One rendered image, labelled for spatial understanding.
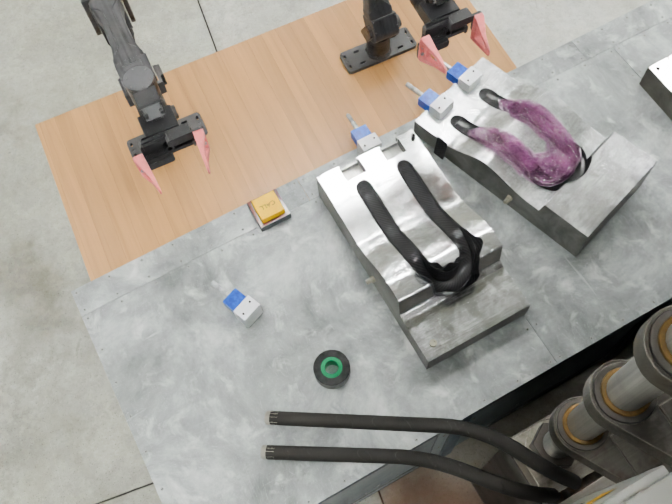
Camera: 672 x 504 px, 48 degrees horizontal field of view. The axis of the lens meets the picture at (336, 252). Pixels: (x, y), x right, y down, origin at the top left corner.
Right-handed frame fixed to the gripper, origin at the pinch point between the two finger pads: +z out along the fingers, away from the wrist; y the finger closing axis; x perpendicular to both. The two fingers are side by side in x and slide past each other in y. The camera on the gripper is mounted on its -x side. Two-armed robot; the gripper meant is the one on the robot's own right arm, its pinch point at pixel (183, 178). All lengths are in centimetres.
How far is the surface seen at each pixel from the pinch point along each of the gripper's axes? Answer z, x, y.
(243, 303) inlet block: 14.4, 34.5, 0.5
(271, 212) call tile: -4.5, 36.4, 15.2
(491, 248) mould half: 29, 26, 53
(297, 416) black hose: 42, 35, 1
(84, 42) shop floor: -152, 122, -16
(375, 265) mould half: 21.3, 28.4, 29.8
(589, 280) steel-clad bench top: 42, 39, 74
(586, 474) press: 78, 41, 51
